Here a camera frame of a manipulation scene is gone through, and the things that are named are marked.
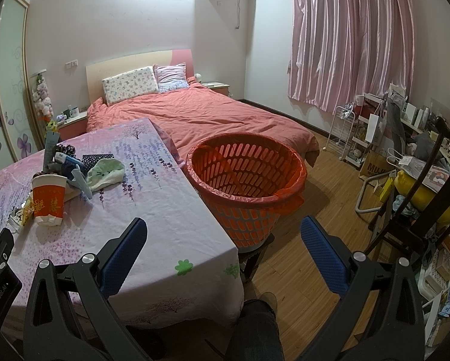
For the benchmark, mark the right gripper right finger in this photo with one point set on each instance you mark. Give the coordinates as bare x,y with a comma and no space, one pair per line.
395,330

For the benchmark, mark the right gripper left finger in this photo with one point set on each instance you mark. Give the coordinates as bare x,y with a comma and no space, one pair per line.
52,330

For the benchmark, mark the red paper cup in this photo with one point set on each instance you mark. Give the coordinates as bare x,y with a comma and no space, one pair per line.
48,192

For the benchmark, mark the light blue cream tube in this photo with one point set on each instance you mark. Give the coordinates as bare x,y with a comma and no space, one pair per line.
67,164

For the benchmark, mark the green white cloth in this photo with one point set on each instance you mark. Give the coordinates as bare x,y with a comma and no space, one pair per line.
105,173

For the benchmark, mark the black floral scrunchie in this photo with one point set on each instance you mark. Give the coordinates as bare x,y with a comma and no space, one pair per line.
68,150

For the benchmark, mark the snack wrapper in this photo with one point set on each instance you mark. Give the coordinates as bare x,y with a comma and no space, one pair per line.
21,214

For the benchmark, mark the person leg dark trousers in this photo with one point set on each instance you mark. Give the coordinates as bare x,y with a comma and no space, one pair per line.
256,335

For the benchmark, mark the floral pink purple tablecloth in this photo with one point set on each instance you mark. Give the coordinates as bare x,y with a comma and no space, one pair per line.
188,268

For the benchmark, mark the yellow bag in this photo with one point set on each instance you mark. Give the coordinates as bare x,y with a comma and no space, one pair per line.
421,198

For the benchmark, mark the sliding floral wardrobe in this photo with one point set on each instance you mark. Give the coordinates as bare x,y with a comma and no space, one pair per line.
19,133

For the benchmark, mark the pink left nightstand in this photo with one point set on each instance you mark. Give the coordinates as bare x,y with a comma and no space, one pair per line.
73,127

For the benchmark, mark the orange plastic laundry basket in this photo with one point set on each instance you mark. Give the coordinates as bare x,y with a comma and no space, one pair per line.
247,181

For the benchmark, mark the white mug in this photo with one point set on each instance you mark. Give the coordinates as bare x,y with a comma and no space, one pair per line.
74,112

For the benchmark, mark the hanging plush toy organizer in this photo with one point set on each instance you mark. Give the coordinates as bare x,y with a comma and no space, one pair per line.
42,102

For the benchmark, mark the black tripod stand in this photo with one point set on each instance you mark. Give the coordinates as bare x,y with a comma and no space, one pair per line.
414,236

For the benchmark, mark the coral red bed duvet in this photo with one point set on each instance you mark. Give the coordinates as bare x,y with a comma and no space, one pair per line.
195,113

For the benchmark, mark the beige pink headboard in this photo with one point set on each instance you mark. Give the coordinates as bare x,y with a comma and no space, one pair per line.
96,72

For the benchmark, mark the floral white pillow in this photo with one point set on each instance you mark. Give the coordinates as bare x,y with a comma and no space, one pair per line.
127,85

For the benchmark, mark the striped pink pillow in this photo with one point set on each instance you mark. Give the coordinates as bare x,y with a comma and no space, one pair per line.
171,77

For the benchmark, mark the right nightstand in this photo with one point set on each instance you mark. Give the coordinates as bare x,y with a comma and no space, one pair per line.
218,87

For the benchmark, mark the pink satin curtain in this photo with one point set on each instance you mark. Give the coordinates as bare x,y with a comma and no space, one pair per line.
343,48

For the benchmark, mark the white wire rack shelf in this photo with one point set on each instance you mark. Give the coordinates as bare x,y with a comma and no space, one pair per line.
347,135

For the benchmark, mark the wall power outlet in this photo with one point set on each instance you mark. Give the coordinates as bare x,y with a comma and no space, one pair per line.
71,64

